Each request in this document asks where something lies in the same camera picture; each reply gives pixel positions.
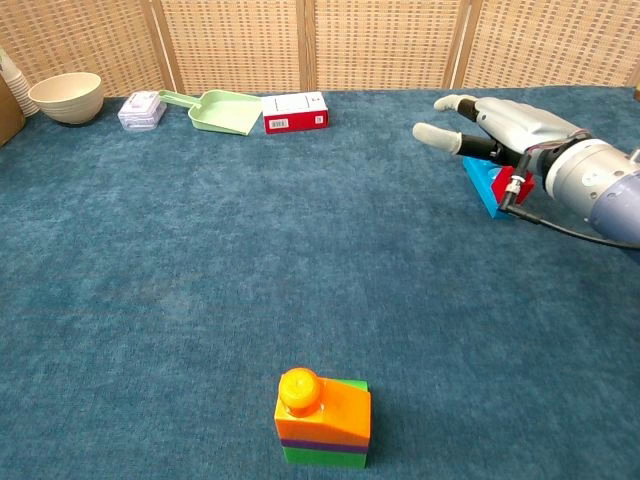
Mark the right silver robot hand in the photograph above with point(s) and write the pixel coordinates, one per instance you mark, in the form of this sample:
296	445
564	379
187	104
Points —
515	125

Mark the small red toy brick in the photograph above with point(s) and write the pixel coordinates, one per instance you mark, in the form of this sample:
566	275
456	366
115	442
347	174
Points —
526	189

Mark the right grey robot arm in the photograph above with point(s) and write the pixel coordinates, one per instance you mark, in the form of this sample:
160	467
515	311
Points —
600	190

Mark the blue toy brick bar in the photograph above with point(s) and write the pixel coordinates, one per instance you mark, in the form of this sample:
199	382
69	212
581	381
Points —
482	182

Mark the orange toy brick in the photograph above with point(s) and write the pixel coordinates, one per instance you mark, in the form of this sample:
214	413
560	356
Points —
340	415

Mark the green toy brick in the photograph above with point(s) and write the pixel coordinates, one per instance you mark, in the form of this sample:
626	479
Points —
325	457

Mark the stack of paper cups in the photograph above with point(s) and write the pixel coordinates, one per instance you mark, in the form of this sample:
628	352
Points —
17	87

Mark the red and white carton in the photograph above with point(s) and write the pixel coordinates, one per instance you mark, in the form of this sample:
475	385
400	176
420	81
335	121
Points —
295	112

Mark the woven bamboo folding screen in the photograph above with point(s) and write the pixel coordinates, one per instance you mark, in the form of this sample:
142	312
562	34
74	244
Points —
240	45

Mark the light green dustpan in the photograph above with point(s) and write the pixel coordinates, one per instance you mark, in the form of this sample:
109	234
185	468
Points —
225	112

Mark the blue carpet table cover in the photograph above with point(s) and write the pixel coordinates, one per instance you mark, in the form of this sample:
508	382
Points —
200	275

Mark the clear plastic box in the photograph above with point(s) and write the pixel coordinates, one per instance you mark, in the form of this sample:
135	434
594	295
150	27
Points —
142	112

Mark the beige bowl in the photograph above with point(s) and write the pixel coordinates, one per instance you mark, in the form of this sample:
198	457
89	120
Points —
67	97

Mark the brown cardboard box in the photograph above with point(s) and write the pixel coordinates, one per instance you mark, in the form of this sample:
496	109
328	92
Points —
7	120

